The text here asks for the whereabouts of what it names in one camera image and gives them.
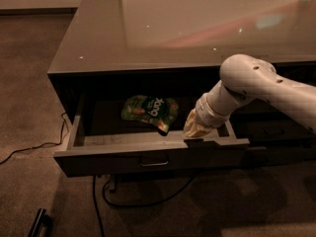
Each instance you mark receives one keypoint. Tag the black object at floor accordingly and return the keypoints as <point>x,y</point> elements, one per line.
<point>42,225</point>

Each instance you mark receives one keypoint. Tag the dark drawer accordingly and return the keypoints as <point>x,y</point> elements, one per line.
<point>261,122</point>
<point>102,143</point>
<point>274,156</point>
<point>280,141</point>

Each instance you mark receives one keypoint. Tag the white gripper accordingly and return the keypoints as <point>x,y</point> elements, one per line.
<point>207,115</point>

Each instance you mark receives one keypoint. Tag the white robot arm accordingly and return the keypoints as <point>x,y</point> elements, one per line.
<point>244,79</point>

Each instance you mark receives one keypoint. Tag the metal cabinet leg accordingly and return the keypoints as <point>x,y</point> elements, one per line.
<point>112,183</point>

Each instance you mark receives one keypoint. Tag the grey drawer cabinet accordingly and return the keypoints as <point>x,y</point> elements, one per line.
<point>116,49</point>

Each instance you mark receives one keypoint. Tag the green snack bag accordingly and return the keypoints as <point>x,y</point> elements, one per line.
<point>160,112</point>

